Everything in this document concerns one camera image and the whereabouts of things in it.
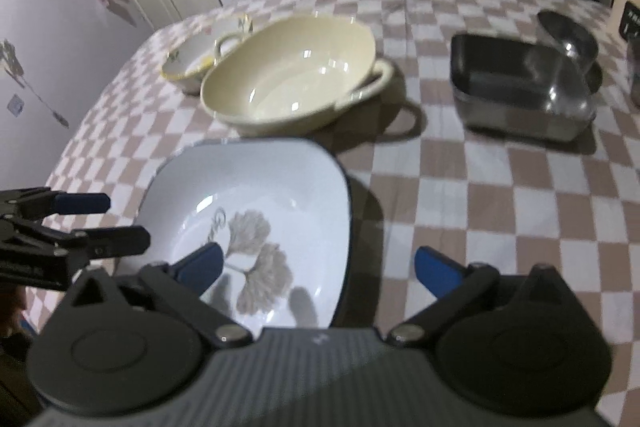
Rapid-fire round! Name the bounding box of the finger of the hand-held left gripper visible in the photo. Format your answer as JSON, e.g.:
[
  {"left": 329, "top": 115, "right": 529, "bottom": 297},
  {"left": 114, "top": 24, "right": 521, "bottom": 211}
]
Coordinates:
[
  {"left": 0, "top": 221, "right": 152, "bottom": 259},
  {"left": 0, "top": 188, "right": 112, "bottom": 223}
]

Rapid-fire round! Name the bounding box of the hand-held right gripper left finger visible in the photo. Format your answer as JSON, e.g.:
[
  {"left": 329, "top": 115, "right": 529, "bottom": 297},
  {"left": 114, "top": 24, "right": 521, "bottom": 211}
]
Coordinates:
[{"left": 62, "top": 243, "right": 253, "bottom": 350}]

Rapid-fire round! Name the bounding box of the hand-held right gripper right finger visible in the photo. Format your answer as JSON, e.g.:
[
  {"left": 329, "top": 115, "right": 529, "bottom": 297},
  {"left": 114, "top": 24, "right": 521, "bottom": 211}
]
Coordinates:
[{"left": 387, "top": 246, "right": 583, "bottom": 348}]

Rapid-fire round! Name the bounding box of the white square leaf-print plate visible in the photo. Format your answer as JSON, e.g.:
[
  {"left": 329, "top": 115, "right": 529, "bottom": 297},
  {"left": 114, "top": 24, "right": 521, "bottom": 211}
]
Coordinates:
[{"left": 134, "top": 138, "right": 353, "bottom": 333}]

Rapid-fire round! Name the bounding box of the floral bowl with yellow rim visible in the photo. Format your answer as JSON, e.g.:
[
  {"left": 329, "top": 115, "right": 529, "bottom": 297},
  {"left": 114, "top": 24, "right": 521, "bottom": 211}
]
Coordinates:
[{"left": 161, "top": 13, "right": 253, "bottom": 94}]

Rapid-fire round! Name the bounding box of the rectangular steel container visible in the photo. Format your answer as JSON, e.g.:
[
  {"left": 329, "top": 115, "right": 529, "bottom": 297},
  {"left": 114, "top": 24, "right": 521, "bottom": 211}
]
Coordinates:
[{"left": 449, "top": 33, "right": 598, "bottom": 143}]

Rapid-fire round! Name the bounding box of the cream bowl with handles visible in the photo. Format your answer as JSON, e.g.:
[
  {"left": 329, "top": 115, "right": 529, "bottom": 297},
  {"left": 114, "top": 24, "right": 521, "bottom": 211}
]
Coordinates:
[{"left": 200, "top": 13, "right": 398, "bottom": 135}]

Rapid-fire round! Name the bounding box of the rounded steel bowl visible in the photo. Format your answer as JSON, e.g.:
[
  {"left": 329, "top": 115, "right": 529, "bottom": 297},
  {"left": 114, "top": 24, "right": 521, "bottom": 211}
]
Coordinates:
[{"left": 536, "top": 10, "right": 605, "bottom": 95}]

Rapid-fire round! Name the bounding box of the square steel container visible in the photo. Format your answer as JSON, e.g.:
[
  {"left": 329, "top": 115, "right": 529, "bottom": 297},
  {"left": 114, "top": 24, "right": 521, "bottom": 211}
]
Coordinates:
[{"left": 626, "top": 50, "right": 640, "bottom": 108}]

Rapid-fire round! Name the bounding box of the checkered tablecloth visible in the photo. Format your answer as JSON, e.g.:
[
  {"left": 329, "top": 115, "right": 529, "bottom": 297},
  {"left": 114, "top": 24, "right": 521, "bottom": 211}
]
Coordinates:
[{"left": 20, "top": 0, "right": 640, "bottom": 427}]

